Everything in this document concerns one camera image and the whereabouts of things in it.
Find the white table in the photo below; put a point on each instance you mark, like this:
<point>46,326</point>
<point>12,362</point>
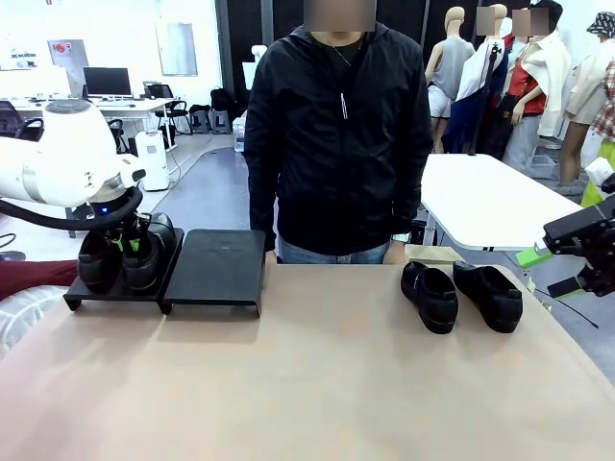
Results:
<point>480,192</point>

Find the dark red cloth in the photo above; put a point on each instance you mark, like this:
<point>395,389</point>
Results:
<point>33,276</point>

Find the mannequin in white navy jacket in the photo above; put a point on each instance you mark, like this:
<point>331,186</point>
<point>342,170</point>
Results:
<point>475,81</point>

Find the person's right hand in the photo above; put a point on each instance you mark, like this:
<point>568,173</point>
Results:
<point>271,257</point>

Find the clear plastic crate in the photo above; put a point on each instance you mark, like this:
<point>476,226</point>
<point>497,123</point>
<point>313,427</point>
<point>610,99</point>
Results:
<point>543,165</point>

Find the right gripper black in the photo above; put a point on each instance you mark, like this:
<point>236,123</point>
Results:
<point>606,269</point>

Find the white mannequin bust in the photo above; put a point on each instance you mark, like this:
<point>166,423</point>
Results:
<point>260,54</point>

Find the person's right forearm black sleeve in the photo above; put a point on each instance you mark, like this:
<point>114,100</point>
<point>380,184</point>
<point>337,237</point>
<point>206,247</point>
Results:
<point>262,206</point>

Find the mannequin in grey tank top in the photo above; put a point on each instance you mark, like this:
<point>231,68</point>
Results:
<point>451,62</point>

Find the person's left hand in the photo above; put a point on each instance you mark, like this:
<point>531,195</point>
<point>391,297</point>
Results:
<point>396,252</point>

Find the black metal shoe stand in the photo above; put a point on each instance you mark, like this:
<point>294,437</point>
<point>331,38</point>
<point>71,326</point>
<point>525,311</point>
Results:
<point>216,269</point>
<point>115,298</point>

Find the plaid shirt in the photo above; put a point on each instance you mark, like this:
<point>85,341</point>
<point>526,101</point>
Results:
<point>607,110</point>

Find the silver wristwatch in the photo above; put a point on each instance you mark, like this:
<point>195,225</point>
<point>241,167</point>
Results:
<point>401,236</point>

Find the grey board red sticker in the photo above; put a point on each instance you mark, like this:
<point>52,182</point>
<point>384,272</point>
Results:
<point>72,62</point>

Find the black computer monitor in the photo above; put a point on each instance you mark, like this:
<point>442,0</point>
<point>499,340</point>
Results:
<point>106,81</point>

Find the black leather loafer shoe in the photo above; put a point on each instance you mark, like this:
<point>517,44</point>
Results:
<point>432,298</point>
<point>495,302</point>
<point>96,274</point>
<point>144,271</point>

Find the white office desk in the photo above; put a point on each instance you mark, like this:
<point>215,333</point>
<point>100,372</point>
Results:
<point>139,105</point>

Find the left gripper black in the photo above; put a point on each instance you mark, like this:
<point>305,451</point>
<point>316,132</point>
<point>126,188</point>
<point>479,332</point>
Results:
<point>122,223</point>

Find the small grey stool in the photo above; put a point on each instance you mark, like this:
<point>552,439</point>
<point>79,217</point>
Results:
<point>199,120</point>
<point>221,122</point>

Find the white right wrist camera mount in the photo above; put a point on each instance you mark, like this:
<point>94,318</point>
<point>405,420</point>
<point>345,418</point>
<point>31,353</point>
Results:
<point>600,173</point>

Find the white air purifier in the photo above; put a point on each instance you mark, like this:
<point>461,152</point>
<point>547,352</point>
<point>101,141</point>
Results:
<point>156,163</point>

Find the mannequin beige coat bucket hat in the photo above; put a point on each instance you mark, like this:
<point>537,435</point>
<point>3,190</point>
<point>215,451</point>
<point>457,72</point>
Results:
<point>593,81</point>

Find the mannequin red top cream jacket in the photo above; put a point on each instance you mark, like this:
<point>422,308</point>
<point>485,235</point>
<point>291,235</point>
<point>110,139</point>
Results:
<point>552,67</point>

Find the white plastic bag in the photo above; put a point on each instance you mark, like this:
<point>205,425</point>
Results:
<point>24,317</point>

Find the black office chair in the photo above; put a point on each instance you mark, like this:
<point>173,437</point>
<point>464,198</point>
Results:
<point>117,129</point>
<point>9,120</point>
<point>161,92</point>

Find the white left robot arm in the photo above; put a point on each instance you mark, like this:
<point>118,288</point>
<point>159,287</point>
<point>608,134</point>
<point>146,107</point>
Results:
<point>62,163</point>

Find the person's left forearm black sleeve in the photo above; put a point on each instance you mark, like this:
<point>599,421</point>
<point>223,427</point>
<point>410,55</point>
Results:
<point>408,201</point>

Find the yellow-green trousers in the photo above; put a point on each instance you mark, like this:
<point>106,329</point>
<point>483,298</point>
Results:
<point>590,197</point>

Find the pale wall poster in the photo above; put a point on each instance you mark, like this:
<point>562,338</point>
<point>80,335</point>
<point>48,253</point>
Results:
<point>175,48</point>

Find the person's blue jeans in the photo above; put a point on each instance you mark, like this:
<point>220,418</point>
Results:
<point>331,254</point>

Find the person torso black jacket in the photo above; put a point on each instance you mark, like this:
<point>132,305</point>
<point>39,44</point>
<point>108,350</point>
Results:
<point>336,144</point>

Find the black backpack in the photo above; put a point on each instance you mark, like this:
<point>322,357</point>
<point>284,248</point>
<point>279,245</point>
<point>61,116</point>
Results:
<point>222,103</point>

